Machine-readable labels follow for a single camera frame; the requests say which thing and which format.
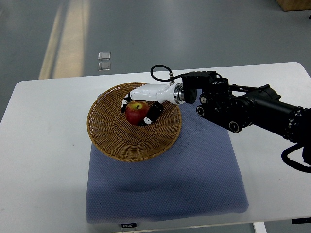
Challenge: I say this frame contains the brown wicker basket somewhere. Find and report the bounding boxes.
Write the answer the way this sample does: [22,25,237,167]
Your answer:
[86,83,182,162]

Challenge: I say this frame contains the wooden box corner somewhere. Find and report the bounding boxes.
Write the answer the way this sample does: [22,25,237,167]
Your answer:
[276,0,311,11]

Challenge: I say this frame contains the upper clear floor tile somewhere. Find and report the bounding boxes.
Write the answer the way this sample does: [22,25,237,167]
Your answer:
[98,52,111,60]

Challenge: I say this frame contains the black table label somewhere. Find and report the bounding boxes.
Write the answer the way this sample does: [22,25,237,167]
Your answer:
[121,223,137,229]

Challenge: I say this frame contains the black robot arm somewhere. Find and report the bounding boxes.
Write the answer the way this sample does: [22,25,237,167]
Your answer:
[181,71,311,145]

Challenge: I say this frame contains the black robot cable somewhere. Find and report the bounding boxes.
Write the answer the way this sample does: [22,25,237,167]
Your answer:
[150,64,183,85]

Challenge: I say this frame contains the blue quilted cloth mat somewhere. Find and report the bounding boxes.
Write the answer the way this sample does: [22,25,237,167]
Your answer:
[86,104,248,224]

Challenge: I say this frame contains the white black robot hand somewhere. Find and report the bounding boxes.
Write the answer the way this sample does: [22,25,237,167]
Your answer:
[121,83,185,126]

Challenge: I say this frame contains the lower clear floor tile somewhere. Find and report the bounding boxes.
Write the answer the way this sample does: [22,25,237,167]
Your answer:
[98,61,111,71]

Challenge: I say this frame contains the white table leg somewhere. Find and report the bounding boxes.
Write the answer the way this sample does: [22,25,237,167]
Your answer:
[253,222,267,233]

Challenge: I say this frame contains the clear floor tile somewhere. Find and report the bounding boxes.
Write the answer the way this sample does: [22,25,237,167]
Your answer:
[98,52,111,60]
[98,61,111,71]

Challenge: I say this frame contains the black table edge clamp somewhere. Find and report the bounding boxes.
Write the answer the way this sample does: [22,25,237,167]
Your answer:
[291,217,311,225]

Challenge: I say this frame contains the red apple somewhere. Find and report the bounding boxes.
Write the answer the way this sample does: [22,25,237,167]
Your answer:
[125,100,149,126]

